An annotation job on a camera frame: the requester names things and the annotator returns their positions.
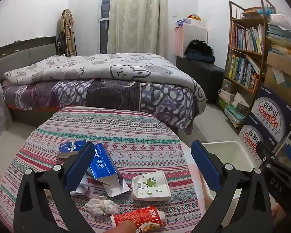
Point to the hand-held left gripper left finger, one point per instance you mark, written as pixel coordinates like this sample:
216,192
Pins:
78,165

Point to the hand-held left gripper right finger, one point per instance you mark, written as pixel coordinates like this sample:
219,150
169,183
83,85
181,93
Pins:
206,167

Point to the small torn blue carton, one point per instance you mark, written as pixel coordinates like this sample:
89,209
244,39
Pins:
68,146

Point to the large blue carton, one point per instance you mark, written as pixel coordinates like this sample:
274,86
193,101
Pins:
101,165

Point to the white paper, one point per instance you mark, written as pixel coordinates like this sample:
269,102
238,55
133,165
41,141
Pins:
81,188

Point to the white plastic bin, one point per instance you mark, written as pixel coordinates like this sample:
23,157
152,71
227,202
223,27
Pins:
228,153

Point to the white tissue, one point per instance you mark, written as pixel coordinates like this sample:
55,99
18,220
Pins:
99,206

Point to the crushed white paper cup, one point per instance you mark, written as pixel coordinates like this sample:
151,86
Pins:
150,184

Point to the red printed snack cup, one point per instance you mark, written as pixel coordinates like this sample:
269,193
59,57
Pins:
135,217

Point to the person's right hand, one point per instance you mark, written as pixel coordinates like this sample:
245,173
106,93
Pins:
280,213

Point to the blue white printed carton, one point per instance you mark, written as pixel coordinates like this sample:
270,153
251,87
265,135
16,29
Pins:
251,140
269,116

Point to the white metal rack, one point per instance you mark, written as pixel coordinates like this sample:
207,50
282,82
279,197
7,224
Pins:
287,133

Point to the pile of books and boxes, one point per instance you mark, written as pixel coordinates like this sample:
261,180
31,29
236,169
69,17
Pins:
232,109

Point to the striped patterned tablecloth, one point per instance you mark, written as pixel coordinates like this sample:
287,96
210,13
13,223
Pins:
135,136

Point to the dark bed base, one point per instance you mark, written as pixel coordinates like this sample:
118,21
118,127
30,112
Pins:
26,116

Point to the brown cardboard box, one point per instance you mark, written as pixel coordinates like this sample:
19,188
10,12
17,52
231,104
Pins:
276,77

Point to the purple patterned quilt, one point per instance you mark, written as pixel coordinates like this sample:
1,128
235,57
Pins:
111,94

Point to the row of upright books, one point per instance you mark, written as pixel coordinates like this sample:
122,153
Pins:
247,37
242,71

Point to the black storage bench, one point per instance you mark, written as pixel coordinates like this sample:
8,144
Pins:
203,77

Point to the wooden bookshelf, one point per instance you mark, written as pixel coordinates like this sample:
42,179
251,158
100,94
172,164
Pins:
247,51

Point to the dark blue clothes pile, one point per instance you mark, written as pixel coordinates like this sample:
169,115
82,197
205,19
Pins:
200,57

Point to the stack of papers and folders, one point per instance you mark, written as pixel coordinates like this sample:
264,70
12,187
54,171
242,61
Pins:
283,36

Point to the grey padded headboard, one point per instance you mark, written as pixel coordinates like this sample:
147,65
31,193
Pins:
26,53

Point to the black hanging bag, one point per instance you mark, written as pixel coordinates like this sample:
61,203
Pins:
60,42

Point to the pink cloth-covered cabinet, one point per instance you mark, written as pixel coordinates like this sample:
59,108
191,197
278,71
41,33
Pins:
194,32

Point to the plaid scarf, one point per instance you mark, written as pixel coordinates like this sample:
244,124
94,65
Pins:
68,29

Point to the flat stack of books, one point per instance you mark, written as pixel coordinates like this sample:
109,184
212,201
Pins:
254,12

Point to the blue ribbon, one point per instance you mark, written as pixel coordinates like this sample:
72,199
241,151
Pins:
181,22

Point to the orange yellow toy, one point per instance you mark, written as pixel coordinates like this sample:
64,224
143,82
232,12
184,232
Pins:
194,17

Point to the cream curtain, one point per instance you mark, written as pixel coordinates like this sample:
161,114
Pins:
135,17

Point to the window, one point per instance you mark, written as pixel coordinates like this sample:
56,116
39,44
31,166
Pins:
104,4

